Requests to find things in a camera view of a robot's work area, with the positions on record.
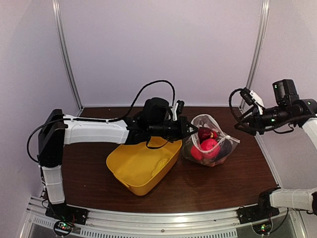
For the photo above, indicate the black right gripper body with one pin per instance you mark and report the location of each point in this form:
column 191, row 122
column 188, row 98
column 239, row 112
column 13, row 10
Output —
column 281, row 117

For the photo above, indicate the clear polka dot zip bag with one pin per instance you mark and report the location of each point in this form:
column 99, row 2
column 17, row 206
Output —
column 205, row 120

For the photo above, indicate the purple toy eggplant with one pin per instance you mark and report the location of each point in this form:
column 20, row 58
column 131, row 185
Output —
column 225, row 149

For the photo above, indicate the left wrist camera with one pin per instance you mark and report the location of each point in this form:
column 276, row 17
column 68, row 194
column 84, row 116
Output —
column 177, row 109

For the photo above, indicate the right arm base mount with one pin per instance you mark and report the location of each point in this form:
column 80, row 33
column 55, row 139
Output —
column 255, row 213

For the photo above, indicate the right aluminium corner post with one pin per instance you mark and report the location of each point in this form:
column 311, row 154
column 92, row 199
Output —
column 264, row 14

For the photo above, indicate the green toy pepper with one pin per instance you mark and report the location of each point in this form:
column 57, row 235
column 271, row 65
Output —
column 187, row 151

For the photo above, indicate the yellow plastic basket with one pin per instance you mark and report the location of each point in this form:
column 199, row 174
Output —
column 132, row 165

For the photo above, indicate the pink red toy fruit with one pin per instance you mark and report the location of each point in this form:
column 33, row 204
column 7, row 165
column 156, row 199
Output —
column 210, row 148

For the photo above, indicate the aluminium corner post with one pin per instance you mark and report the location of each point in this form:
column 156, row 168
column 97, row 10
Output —
column 264, row 14
column 65, row 54

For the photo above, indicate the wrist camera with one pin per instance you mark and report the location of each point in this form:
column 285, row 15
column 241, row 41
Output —
column 177, row 109
column 252, row 99

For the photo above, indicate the yellow toy corn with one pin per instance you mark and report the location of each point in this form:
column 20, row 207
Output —
column 159, row 166

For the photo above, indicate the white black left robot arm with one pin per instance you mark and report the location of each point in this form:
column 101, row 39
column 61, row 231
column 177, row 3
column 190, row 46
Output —
column 147, row 144

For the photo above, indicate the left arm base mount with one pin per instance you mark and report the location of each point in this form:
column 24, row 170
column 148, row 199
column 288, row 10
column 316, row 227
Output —
column 66, row 213

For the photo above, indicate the front aluminium rail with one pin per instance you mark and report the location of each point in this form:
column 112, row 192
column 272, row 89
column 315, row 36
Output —
column 223, row 223

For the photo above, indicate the dark red toy onion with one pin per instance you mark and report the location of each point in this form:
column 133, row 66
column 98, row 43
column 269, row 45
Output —
column 205, row 133

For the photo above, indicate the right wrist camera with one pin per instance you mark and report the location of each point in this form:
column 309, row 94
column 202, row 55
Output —
column 252, row 99

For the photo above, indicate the left aluminium corner post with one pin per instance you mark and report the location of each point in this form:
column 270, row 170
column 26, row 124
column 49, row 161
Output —
column 65, row 54

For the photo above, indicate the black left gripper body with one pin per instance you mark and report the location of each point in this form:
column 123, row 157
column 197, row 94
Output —
column 159, row 129

